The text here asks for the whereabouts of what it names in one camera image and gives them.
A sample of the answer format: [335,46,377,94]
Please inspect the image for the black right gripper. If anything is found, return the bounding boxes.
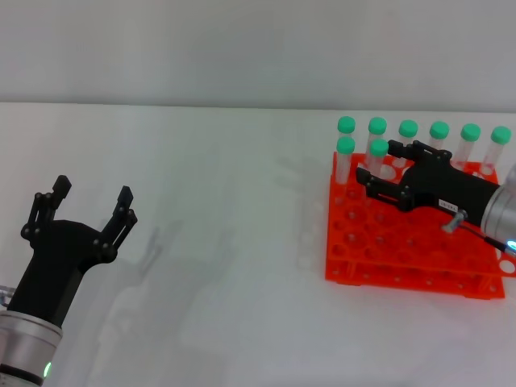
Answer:
[355,139,501,227]

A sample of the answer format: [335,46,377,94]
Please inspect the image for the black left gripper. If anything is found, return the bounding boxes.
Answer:
[7,174,139,328]

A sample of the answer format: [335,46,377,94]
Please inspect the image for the clear graduated tube green cap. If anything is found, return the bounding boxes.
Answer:
[364,139,389,179]

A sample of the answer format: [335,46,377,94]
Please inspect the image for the clear test tube green cap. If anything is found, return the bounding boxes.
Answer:
[364,116,388,162]
[335,135,356,202]
[481,126,513,175]
[396,119,419,167]
[453,123,481,170]
[337,115,357,140]
[427,120,451,153]

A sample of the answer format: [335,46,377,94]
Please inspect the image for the orange test tube rack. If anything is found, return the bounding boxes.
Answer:
[324,151,516,300]

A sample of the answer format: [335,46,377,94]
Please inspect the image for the right arm cable with connector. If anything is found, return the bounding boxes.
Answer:
[442,209,516,253]

